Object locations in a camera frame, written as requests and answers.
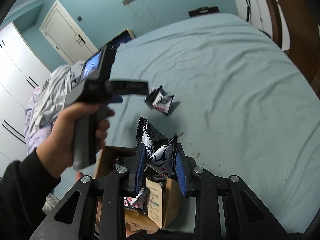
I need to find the snack packet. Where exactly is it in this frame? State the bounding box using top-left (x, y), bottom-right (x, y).
top-left (124, 187), bottom-right (150, 215)
top-left (144, 86), bottom-right (174, 116)
top-left (136, 116), bottom-right (178, 178)

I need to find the tan kraft paper snack bag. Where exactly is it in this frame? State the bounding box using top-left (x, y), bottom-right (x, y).
top-left (146, 179), bottom-right (163, 229)

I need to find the black sleeved left forearm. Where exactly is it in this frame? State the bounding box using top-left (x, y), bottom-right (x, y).
top-left (1, 151), bottom-right (61, 239)

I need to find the person left hand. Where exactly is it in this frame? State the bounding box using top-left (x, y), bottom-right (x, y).
top-left (36, 102), bottom-right (99, 179)

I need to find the snack packet inside box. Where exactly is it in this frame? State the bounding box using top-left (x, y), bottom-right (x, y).
top-left (124, 187), bottom-right (150, 215)

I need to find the dark blue framed picture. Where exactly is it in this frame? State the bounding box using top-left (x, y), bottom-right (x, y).
top-left (107, 29), bottom-right (136, 48)

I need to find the brown cardboard box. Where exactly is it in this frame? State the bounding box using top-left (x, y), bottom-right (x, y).
top-left (94, 146), bottom-right (182, 237)

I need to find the grey striped crumpled blanket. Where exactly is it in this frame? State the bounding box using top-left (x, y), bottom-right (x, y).
top-left (24, 61), bottom-right (84, 155)

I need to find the snack packet lying on bed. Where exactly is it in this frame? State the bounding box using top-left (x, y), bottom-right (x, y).
top-left (144, 86), bottom-right (174, 116)

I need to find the white door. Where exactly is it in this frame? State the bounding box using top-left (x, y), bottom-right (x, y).
top-left (39, 0), bottom-right (98, 64)

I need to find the white wardrobe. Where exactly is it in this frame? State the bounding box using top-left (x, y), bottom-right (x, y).
top-left (1, 22), bottom-right (50, 176)

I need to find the teal bed sheet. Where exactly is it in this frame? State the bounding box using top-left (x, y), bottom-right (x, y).
top-left (49, 12), bottom-right (320, 235)

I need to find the black box behind bed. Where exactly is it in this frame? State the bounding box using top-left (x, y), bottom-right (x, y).
top-left (188, 7), bottom-right (220, 18)

